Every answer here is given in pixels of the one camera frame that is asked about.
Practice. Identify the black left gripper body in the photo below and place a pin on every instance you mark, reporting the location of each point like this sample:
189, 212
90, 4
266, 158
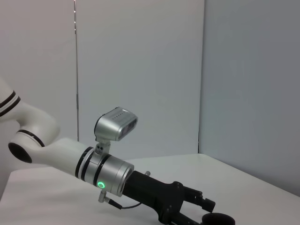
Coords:
150, 192

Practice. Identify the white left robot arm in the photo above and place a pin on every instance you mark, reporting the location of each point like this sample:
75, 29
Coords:
47, 150

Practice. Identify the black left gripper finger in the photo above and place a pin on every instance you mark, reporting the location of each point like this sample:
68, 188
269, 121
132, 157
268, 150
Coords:
199, 199
185, 220

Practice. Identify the small dark teacup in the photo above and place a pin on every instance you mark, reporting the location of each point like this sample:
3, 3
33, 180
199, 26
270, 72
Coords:
218, 219

